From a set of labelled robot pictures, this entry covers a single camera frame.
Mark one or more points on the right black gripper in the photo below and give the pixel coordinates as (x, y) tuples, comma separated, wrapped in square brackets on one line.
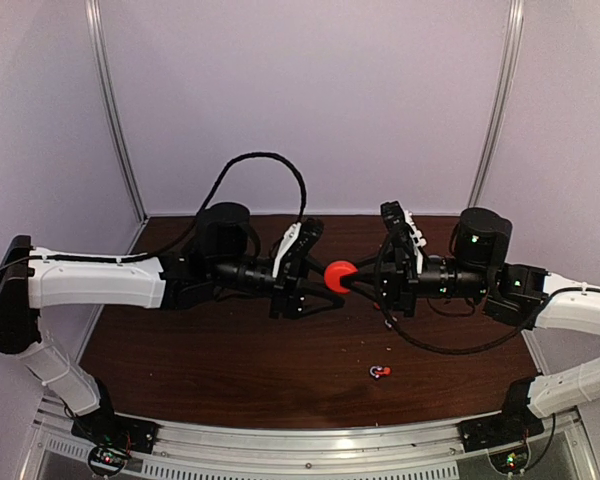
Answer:
[(399, 278)]

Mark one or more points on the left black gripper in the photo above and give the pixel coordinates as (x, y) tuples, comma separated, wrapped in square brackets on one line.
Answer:
[(288, 289)]

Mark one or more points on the red earbud charging case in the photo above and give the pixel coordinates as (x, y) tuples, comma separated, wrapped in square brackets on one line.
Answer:
[(335, 273)]

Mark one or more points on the purple earbud with red hook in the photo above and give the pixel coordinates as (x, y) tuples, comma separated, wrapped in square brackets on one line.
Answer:
[(377, 371)]

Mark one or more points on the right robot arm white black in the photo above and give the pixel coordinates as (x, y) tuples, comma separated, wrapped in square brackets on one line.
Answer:
[(521, 296)]

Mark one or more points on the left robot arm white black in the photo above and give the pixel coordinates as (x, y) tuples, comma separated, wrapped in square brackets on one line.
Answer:
[(216, 258)]

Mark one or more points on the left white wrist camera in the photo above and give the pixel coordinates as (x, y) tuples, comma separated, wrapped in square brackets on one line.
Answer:
[(288, 239)]

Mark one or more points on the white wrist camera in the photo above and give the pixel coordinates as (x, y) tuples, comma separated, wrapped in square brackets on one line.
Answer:
[(418, 241), (288, 239)]

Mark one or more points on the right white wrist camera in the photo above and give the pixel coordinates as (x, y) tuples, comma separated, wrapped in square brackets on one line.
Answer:
[(418, 241)]

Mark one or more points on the front aluminium rail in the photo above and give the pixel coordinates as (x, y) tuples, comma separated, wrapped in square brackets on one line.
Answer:
[(425, 451)]

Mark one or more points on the right aluminium frame post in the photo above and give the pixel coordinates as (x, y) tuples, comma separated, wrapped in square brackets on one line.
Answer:
[(512, 40)]

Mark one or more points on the aluminium frame post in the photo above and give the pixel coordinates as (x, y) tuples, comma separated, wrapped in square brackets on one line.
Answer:
[(113, 118), (512, 40)]

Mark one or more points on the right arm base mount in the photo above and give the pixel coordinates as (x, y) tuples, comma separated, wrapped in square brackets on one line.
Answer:
[(505, 436)]

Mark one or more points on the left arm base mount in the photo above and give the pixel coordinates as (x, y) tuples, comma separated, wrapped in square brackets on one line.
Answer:
[(114, 437)]

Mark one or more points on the left aluminium frame post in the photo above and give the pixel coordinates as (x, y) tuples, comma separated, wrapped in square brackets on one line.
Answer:
[(113, 118)]

